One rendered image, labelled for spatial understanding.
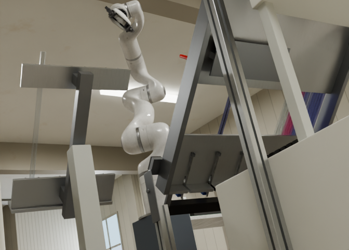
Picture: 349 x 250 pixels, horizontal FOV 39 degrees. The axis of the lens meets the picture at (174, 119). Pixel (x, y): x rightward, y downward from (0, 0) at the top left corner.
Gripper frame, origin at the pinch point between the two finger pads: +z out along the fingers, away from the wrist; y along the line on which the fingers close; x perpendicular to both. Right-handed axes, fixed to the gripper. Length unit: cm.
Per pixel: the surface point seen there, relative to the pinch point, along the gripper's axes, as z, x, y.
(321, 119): 45, 27, -78
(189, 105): 74, 1, -22
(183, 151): 68, -13, -34
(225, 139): 62, -1, -46
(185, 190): 71, -22, -44
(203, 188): 67, -19, -50
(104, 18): -261, -32, -23
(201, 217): -107, -82, -159
